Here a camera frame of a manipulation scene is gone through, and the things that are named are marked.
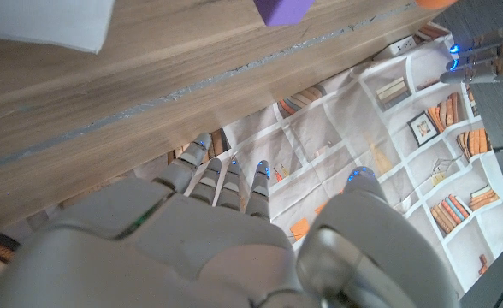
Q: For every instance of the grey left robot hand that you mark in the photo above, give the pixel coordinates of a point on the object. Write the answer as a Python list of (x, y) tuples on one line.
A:
[(491, 60)]

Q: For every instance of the white power strip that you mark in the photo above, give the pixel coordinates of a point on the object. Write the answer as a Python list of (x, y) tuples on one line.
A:
[(394, 47)]

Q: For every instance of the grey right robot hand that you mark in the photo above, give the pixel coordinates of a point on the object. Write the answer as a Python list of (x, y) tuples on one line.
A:
[(191, 248)]

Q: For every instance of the printed bookshelf backdrop cloth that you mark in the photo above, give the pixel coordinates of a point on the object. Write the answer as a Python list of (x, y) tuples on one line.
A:
[(341, 128)]

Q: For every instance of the orange ball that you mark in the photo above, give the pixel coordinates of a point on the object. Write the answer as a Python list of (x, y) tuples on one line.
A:
[(435, 3)]

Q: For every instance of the white paper sheet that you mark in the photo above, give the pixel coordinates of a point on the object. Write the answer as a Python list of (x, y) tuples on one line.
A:
[(42, 21)]

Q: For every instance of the purple magnetic block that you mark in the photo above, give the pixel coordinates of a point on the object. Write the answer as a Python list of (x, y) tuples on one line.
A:
[(283, 10)]

